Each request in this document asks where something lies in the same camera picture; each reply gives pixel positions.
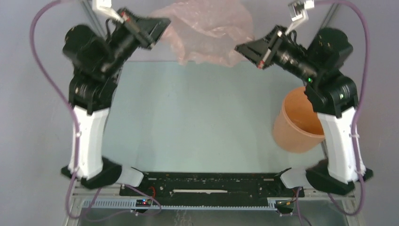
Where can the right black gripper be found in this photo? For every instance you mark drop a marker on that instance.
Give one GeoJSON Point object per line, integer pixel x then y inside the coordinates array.
{"type": "Point", "coordinates": [262, 52]}

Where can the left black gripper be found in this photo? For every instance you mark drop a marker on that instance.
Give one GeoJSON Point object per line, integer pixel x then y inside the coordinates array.
{"type": "Point", "coordinates": [146, 31]}

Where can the pink plastic trash bag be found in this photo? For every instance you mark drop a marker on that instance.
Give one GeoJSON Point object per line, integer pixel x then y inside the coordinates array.
{"type": "Point", "coordinates": [207, 31]}

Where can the orange trash bin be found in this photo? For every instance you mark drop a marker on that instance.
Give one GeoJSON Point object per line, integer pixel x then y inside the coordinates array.
{"type": "Point", "coordinates": [297, 128]}

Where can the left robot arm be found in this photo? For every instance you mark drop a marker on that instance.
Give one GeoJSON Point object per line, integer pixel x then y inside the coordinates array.
{"type": "Point", "coordinates": [90, 97]}

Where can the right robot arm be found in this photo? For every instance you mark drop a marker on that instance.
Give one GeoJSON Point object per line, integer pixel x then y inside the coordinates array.
{"type": "Point", "coordinates": [332, 95]}

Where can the small electronics board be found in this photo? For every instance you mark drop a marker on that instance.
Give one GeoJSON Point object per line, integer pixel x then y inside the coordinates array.
{"type": "Point", "coordinates": [143, 203]}

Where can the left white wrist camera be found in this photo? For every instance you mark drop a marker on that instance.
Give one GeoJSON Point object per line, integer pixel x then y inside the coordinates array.
{"type": "Point", "coordinates": [104, 7]}

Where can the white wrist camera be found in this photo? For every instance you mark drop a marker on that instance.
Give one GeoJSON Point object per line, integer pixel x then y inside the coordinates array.
{"type": "Point", "coordinates": [104, 7]}
{"type": "Point", "coordinates": [298, 13]}

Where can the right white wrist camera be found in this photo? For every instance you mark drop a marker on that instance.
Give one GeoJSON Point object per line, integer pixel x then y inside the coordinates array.
{"type": "Point", "coordinates": [298, 13]}

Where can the left corner frame post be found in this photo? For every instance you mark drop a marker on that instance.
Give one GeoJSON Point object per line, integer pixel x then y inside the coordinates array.
{"type": "Point", "coordinates": [93, 15]}

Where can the corner frame post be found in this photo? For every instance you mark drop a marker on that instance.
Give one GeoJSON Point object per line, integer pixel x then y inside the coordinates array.
{"type": "Point", "coordinates": [324, 18]}
{"type": "Point", "coordinates": [93, 15]}

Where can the right corner frame post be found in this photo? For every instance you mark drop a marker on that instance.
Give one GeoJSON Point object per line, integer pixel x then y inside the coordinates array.
{"type": "Point", "coordinates": [324, 18]}

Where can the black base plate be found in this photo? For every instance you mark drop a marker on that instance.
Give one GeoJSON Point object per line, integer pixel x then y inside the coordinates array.
{"type": "Point", "coordinates": [262, 184]}

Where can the aluminium frame rail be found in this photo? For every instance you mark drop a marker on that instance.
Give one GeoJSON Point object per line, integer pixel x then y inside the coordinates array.
{"type": "Point", "coordinates": [111, 198]}

